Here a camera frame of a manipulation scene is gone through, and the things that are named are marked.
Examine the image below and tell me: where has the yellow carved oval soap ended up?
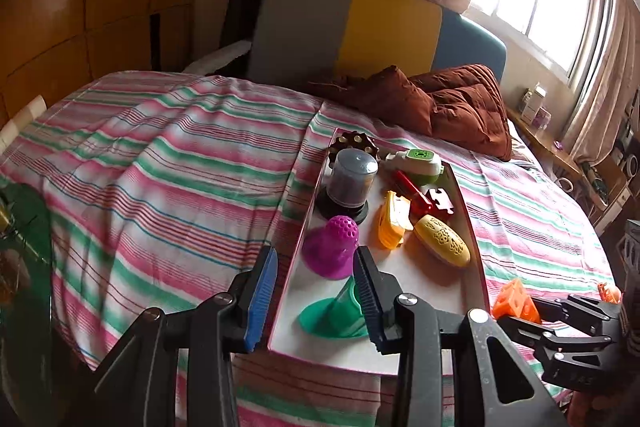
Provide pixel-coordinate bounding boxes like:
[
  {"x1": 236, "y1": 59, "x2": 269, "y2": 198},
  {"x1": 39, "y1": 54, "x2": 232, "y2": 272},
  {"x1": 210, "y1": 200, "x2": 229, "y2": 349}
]
[{"x1": 412, "y1": 214, "x2": 472, "y2": 268}]

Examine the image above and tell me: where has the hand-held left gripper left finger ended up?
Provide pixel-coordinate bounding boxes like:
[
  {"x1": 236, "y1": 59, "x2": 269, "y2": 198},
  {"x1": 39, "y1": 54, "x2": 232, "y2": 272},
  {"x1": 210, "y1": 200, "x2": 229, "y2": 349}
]
[{"x1": 92, "y1": 245, "x2": 279, "y2": 427}]

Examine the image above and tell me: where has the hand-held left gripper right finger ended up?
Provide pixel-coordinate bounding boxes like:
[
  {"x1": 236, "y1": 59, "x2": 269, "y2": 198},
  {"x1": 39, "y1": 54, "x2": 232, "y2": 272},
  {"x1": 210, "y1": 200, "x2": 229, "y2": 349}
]
[{"x1": 352, "y1": 246, "x2": 568, "y2": 427}]

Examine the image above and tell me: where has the beige fabric object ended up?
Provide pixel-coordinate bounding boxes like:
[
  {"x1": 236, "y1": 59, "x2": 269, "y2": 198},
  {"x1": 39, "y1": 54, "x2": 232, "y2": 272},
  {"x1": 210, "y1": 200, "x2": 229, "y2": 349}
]
[{"x1": 0, "y1": 94, "x2": 48, "y2": 150}]

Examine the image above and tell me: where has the green round object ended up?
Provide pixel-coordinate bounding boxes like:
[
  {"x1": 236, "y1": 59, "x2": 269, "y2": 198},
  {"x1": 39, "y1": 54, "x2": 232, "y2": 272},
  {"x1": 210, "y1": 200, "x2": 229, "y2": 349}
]
[{"x1": 0, "y1": 184, "x2": 56, "y2": 408}]

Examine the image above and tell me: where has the grey yellow blue headboard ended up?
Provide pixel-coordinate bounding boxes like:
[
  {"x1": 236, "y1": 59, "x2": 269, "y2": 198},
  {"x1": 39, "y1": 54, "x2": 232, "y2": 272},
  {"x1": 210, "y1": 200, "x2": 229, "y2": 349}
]
[{"x1": 247, "y1": 0, "x2": 508, "y2": 80}]

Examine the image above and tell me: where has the brown wooden peg brush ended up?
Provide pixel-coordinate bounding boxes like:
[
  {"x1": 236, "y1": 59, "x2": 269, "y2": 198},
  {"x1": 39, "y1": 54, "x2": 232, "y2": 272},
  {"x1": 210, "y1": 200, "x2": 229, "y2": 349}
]
[{"x1": 328, "y1": 130, "x2": 381, "y2": 160}]

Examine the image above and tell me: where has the green plastic flanged tube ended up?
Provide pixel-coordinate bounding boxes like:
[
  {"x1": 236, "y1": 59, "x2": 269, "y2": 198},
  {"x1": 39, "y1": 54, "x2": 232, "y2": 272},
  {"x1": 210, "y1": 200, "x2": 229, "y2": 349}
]
[{"x1": 298, "y1": 276, "x2": 371, "y2": 340}]

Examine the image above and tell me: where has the wooden wardrobe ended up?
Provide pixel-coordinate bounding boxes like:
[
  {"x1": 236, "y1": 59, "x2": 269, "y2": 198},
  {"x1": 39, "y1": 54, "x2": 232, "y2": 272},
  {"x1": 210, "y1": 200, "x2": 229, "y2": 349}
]
[{"x1": 0, "y1": 0, "x2": 211, "y2": 122}]

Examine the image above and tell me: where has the brown quilted duvet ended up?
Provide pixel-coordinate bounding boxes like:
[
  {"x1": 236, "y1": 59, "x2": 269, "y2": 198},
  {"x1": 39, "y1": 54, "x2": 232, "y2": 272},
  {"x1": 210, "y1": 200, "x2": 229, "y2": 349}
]
[{"x1": 307, "y1": 64, "x2": 515, "y2": 162}]

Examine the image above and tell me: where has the pink shallow cardboard tray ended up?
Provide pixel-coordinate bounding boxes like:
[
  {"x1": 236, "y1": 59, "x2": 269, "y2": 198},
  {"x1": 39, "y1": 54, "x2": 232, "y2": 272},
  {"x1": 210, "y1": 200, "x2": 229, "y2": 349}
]
[{"x1": 267, "y1": 127, "x2": 492, "y2": 378}]

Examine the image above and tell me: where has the striped pink green bed sheet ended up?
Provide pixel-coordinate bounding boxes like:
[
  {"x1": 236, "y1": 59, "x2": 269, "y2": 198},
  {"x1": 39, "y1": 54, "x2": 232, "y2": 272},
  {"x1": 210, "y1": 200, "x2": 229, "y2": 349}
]
[{"x1": 0, "y1": 69, "x2": 618, "y2": 427}]

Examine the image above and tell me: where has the white cloth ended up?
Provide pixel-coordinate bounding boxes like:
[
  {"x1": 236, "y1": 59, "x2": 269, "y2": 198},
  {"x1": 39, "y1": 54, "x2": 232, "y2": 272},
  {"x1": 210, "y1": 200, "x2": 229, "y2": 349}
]
[{"x1": 182, "y1": 39, "x2": 253, "y2": 75}]

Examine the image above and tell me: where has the orange dotted building block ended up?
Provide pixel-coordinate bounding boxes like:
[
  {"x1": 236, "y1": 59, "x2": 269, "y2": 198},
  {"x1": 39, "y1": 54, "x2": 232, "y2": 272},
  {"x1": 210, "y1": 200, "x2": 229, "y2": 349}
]
[{"x1": 492, "y1": 279, "x2": 542, "y2": 325}]

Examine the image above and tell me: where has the tall white carton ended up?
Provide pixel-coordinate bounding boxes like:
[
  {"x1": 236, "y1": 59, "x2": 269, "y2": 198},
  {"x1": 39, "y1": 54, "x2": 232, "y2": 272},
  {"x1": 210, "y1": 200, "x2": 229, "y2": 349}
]
[{"x1": 520, "y1": 84, "x2": 547, "y2": 120}]

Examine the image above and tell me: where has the white green plug-in device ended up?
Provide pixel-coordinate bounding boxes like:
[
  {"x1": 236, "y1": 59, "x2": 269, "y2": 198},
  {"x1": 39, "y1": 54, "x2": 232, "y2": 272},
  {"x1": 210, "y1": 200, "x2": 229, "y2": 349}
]
[{"x1": 384, "y1": 148, "x2": 444, "y2": 185}]

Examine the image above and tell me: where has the yellow plastic clip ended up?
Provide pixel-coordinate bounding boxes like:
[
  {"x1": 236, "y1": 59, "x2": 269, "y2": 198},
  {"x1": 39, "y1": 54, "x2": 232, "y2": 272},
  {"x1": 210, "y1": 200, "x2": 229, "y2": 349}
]
[{"x1": 376, "y1": 190, "x2": 415, "y2": 251}]

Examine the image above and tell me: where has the wooden bedside table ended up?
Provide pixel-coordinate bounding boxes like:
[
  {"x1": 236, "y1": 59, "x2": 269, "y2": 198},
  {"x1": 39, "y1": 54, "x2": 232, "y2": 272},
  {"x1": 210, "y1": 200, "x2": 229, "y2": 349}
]
[{"x1": 507, "y1": 104, "x2": 583, "y2": 180}]

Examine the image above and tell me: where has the white puzzle piece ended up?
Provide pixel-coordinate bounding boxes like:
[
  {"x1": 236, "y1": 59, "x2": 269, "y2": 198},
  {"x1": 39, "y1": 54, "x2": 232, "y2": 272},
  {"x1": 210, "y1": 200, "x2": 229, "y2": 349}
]
[{"x1": 425, "y1": 188, "x2": 456, "y2": 220}]

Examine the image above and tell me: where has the cluttered wooden shelf unit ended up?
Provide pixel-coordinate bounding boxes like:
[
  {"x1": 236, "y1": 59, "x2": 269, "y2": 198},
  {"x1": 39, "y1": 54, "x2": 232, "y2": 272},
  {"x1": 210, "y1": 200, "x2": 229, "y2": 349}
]
[{"x1": 575, "y1": 87, "x2": 640, "y2": 238}]

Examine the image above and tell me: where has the beige patterned side curtain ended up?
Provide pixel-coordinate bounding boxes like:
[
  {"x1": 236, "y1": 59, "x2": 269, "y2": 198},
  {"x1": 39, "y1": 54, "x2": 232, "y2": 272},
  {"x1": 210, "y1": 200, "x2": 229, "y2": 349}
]
[{"x1": 560, "y1": 0, "x2": 640, "y2": 168}]

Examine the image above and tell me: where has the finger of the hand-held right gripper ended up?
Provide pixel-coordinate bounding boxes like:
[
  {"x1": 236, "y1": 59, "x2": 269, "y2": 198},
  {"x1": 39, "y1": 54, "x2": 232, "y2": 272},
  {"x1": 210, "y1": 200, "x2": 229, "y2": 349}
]
[
  {"x1": 531, "y1": 293, "x2": 623, "y2": 338},
  {"x1": 497, "y1": 314, "x2": 618, "y2": 393}
]

